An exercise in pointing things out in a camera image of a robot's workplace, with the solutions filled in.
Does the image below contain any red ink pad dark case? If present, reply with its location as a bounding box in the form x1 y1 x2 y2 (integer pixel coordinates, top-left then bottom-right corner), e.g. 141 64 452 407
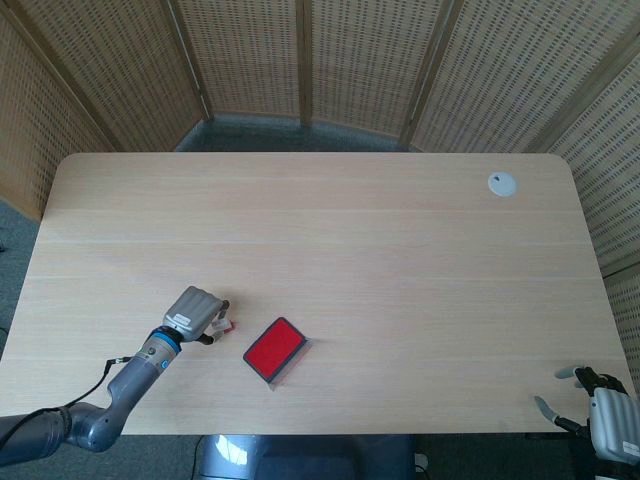
242 316 307 384

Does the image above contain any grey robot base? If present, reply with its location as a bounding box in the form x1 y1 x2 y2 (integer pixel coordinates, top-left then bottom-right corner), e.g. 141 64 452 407
199 433 416 480

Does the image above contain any grey round cable grommet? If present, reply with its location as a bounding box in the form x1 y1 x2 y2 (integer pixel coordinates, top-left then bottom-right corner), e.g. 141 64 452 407
487 171 520 199

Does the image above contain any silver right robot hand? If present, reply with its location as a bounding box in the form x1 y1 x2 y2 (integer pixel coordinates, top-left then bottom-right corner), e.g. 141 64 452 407
533 365 640 461

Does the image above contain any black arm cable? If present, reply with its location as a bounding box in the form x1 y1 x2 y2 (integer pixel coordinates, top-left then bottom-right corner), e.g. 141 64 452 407
0 354 137 444

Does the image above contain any woven folding screen panel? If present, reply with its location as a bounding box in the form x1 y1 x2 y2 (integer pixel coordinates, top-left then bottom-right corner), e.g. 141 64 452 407
0 9 119 224
167 0 307 124
399 0 631 154
299 0 444 139
0 0 211 151
602 267 640 396
542 29 640 276

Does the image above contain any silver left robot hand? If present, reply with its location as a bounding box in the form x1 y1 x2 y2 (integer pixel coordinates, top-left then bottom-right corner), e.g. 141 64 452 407
162 285 232 346

